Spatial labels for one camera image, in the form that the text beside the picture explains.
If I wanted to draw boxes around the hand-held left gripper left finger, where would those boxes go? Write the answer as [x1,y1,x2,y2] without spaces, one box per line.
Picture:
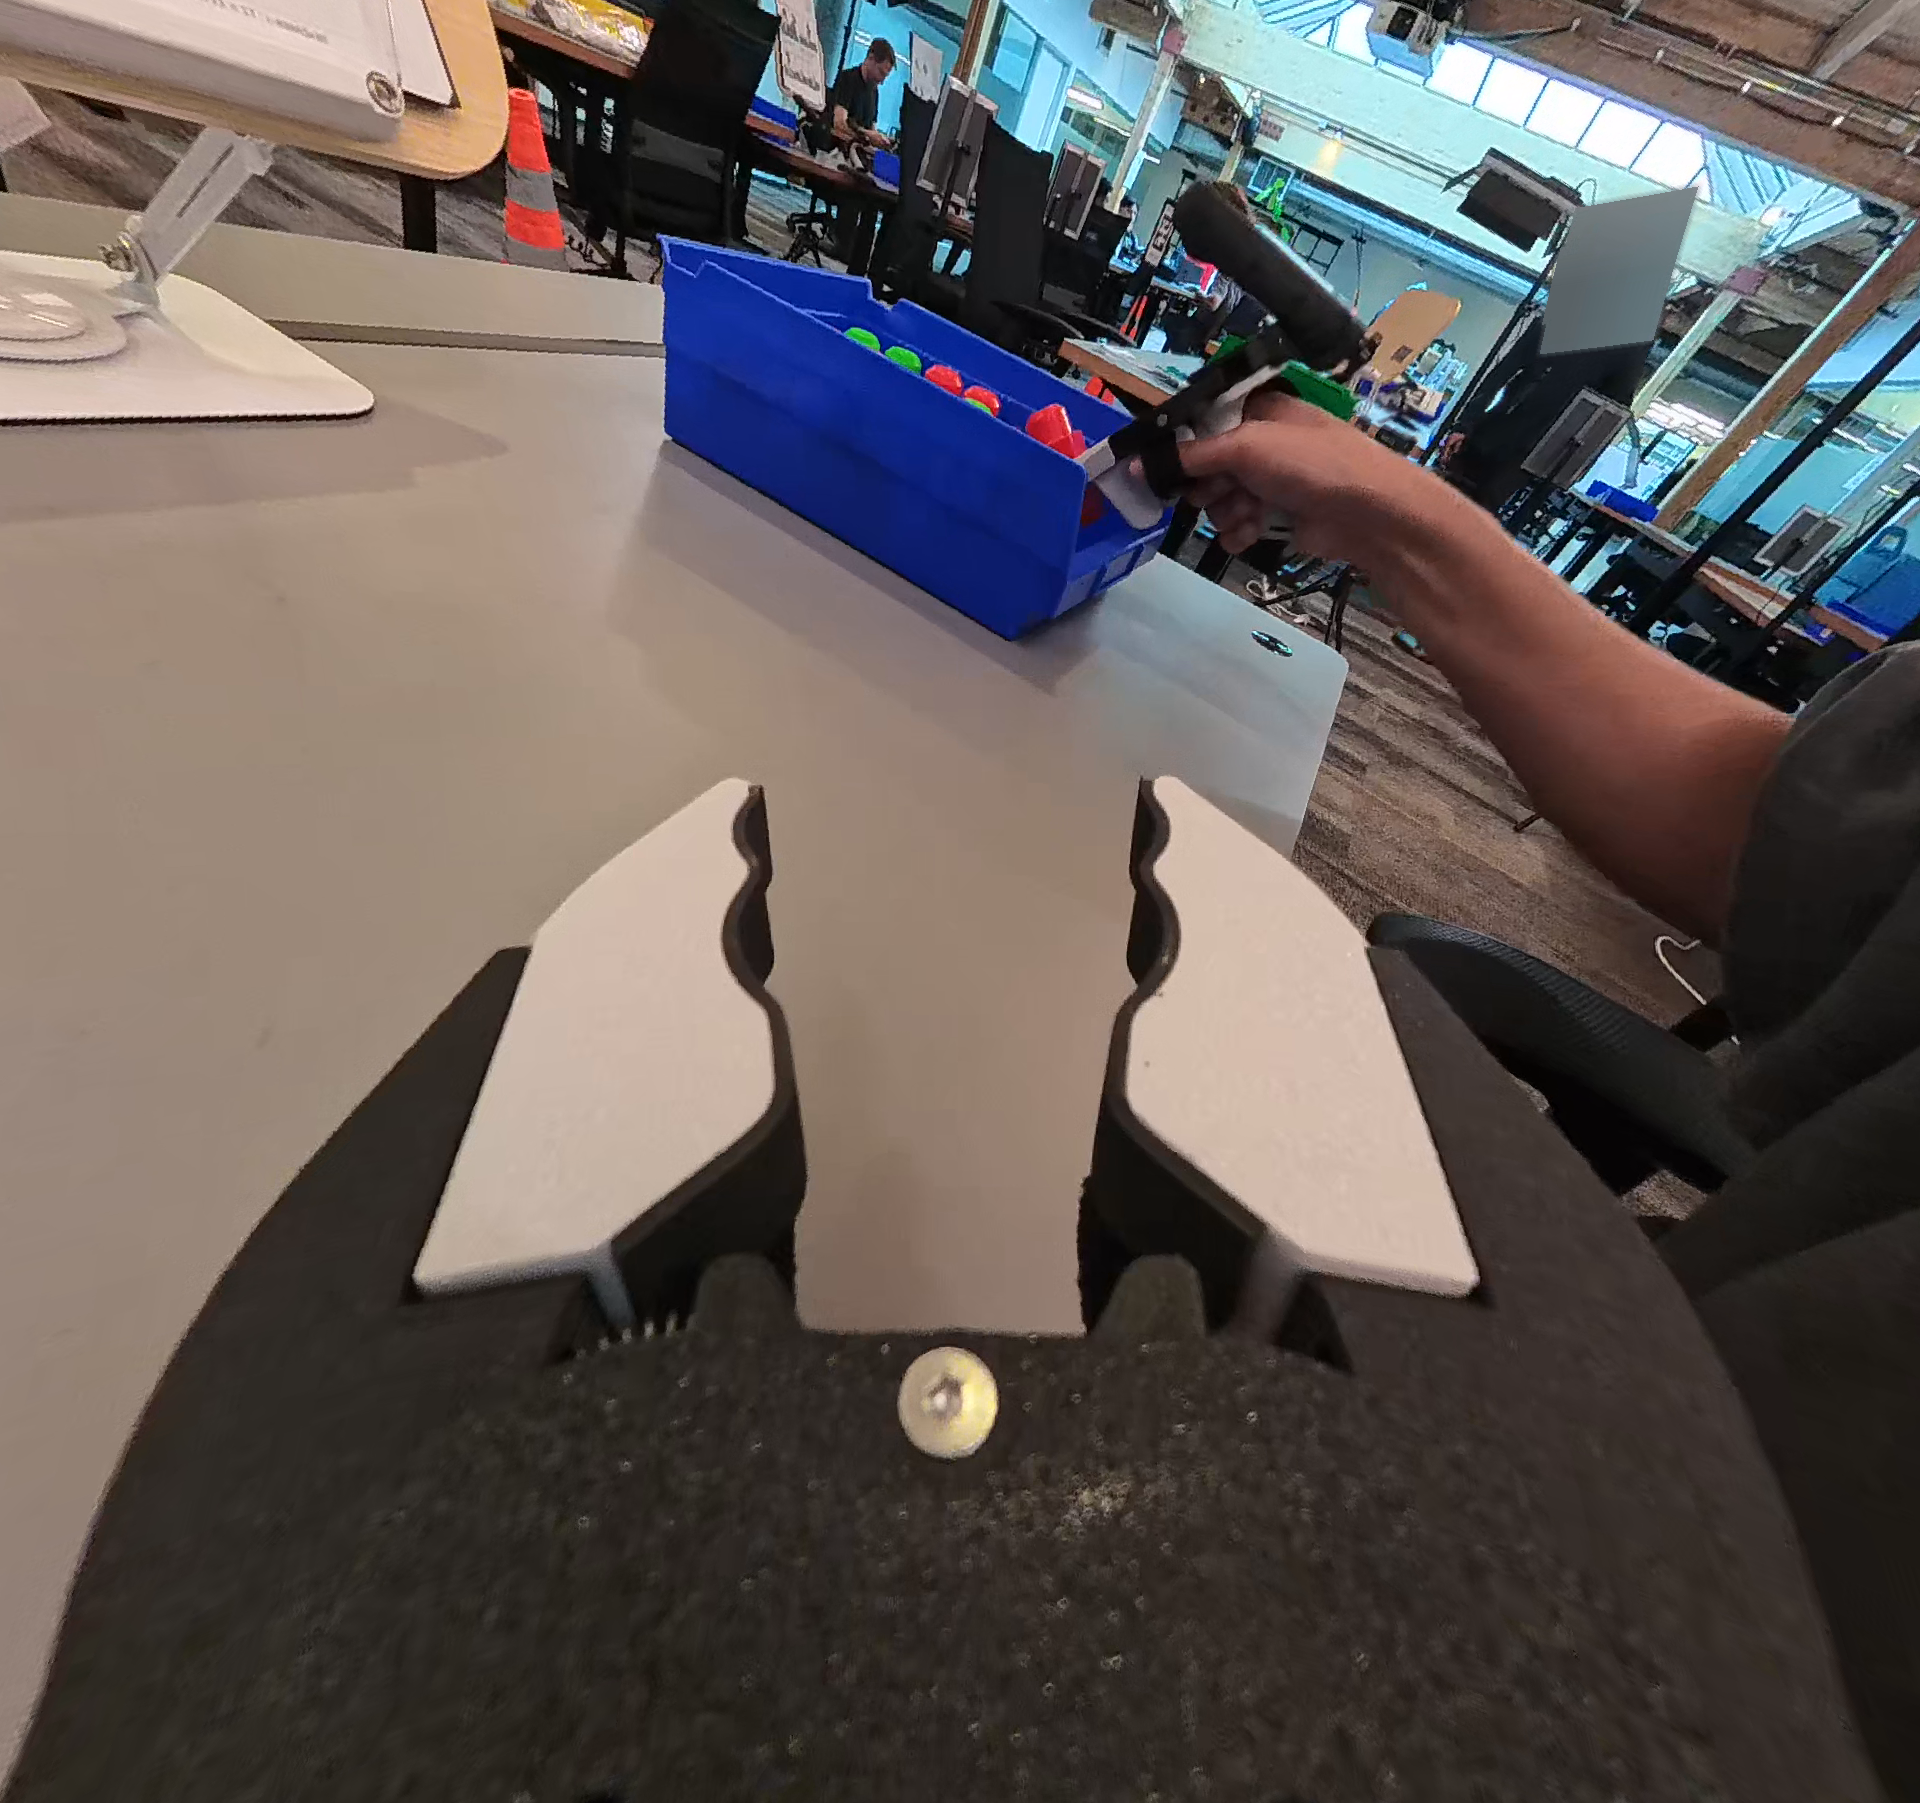
[413,779,808,1332]

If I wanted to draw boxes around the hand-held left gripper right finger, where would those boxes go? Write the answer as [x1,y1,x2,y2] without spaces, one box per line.
[1088,777,1482,1332]

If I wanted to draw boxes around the blue plastic bin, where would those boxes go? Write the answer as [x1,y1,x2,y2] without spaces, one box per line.
[659,234,1176,642]

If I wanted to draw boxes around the person's right forearm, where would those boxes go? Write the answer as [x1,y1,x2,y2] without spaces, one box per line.
[1371,461,1802,952]

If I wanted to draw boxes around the grey desk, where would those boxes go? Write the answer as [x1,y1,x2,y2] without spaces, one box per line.
[0,189,1352,1730]

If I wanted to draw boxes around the person's right hand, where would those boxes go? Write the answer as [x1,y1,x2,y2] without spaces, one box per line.
[1168,389,1445,594]

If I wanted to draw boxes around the black studio light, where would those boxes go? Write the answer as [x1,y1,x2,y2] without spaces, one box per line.
[1447,151,1584,254]

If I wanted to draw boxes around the cluster of stacked toy blocks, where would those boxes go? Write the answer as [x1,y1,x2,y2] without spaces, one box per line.
[841,322,1112,462]

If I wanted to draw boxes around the grey flag panel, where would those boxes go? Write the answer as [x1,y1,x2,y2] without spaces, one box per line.
[1543,187,1700,360]

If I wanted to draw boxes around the person's dark sweatshirt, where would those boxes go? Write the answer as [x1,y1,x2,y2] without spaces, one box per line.
[1651,648,1920,1803]

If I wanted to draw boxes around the orange traffic cone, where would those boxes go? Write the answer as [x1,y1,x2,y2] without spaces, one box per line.
[503,88,571,270]

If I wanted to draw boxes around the instruction sheet on stand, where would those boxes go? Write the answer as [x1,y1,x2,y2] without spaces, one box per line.
[0,0,512,178]

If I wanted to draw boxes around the clear framed instruction sheet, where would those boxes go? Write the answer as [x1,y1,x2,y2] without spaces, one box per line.
[0,0,460,143]

